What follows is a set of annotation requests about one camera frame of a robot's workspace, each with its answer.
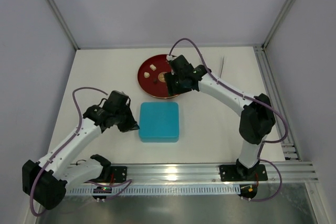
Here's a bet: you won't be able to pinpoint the aluminium frame post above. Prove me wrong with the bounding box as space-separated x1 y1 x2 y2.
261 0 296 51
45 0 80 51

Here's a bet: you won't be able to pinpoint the right aluminium frame post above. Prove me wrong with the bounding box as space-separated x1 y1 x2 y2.
261 0 296 51

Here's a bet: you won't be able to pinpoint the aluminium rail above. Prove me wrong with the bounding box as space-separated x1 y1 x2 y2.
113 161 319 183

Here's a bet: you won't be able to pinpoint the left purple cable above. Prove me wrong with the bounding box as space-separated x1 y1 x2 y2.
29 87 132 217

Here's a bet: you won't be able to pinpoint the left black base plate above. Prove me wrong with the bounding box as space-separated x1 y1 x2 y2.
108 166 128 184

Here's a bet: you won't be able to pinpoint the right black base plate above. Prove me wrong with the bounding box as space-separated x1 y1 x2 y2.
219 164 268 182

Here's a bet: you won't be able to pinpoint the teal box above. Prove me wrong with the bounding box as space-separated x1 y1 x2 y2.
139 131 180 143

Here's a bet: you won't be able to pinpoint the left aluminium frame post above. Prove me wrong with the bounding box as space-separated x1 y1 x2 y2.
45 0 80 51

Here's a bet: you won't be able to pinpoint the metal tongs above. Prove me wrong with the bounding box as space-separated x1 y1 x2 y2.
219 56 225 78

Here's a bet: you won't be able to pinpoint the teal box lid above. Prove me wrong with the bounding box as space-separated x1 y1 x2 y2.
139 102 180 132

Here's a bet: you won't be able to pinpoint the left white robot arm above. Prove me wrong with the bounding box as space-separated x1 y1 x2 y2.
22 90 139 212

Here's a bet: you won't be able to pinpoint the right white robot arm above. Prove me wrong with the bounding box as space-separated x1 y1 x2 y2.
164 55 275 180

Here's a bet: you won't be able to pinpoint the purple cable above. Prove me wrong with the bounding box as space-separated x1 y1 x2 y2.
29 87 132 217
167 37 289 202

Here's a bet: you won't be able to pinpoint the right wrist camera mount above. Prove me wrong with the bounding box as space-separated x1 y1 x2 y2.
166 55 176 61

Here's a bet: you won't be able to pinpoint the white chocolate cube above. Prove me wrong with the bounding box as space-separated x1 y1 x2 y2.
150 64 156 71

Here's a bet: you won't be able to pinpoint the perforated cable duct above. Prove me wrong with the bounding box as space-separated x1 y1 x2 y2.
66 184 240 197

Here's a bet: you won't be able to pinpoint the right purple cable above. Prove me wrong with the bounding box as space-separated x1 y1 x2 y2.
167 37 289 202

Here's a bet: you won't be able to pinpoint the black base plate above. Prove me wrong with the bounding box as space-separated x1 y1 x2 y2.
108 166 128 184
219 164 268 182

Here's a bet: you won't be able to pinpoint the red round tray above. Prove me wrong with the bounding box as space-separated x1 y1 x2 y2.
137 54 177 99

